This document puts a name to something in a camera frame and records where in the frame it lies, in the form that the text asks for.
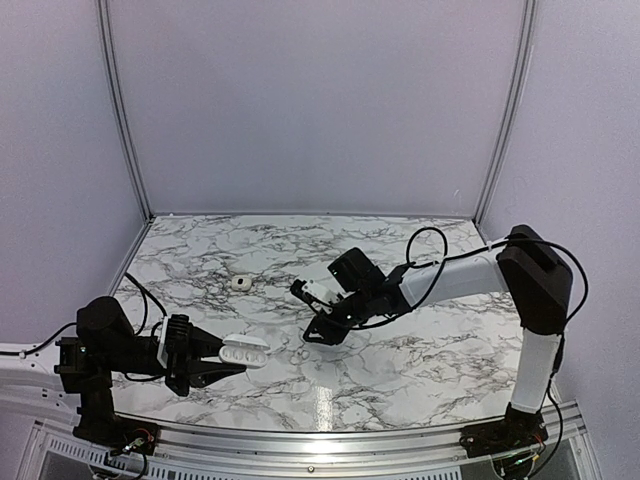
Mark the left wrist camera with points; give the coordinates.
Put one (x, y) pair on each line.
(173, 337)

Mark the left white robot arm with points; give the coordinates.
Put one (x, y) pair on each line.
(104, 343)

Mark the front aluminium rail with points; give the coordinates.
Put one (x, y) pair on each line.
(197, 452)

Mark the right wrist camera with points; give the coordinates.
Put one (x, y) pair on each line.
(353, 271)

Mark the white earbud charging case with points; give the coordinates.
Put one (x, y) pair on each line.
(251, 352)

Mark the right aluminium corner post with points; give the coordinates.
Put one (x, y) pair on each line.
(513, 100)

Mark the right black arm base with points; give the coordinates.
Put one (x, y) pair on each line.
(517, 429)

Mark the left aluminium corner post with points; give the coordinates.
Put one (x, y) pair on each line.
(119, 107)

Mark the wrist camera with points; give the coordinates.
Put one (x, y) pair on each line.
(173, 337)
(353, 271)

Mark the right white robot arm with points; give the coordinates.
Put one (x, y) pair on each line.
(531, 270)

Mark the aluminium corner post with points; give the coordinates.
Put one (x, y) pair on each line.
(513, 100)
(119, 107)

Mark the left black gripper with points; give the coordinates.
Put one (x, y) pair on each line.
(195, 373)

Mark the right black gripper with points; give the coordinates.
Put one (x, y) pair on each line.
(331, 334)

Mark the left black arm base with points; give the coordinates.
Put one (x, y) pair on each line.
(99, 424)

